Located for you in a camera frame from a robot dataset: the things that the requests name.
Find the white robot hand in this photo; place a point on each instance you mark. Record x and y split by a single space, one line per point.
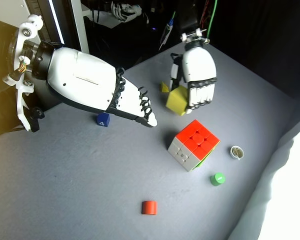
85 77
200 67

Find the large yellow block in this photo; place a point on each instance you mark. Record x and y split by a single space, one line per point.
176 100

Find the small yellow cube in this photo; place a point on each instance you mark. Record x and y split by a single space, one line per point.
164 88

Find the small blue cube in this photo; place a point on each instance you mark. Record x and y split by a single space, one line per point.
103 120

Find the spare white robot hand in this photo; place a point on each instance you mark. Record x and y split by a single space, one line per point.
125 11

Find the Rubik's cube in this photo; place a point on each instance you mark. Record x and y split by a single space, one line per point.
190 147

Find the green cylinder block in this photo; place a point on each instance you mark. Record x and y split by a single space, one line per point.
218 179

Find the red half-round block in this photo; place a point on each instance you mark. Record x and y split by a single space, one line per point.
149 208

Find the black backdrop curtain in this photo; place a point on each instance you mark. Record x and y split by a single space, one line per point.
265 37

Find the small toy bowl with spoon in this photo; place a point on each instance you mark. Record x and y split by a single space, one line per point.
237 152

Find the grey table cloth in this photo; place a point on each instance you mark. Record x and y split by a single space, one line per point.
90 175

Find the white backdrop sheet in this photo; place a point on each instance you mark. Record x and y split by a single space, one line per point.
290 187

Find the white frame post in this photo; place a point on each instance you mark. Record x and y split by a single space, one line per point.
78 25

